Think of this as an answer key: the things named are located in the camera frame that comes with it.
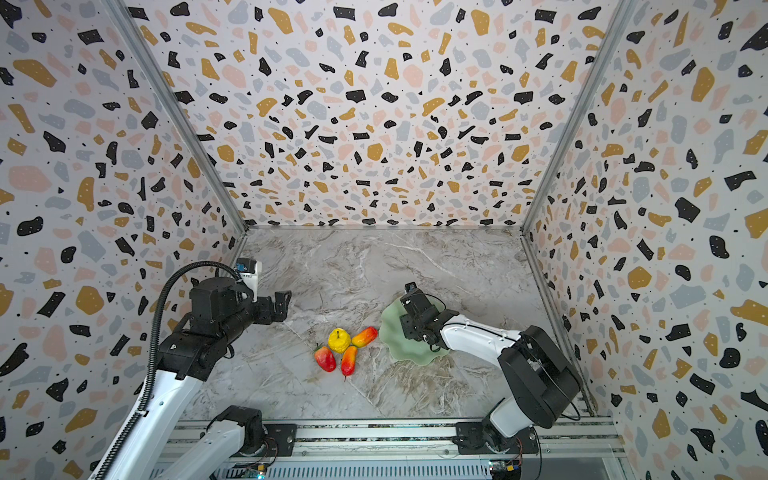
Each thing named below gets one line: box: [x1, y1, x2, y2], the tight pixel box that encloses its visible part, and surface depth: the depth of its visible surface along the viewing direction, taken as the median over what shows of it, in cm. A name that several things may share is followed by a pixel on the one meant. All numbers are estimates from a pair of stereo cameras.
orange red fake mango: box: [351, 326, 379, 348], surface depth 91 cm
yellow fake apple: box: [328, 327, 351, 354], surface depth 87 cm
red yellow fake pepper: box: [341, 346, 357, 376], surface depth 85 cm
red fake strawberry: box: [313, 342, 337, 372], surface depth 86 cm
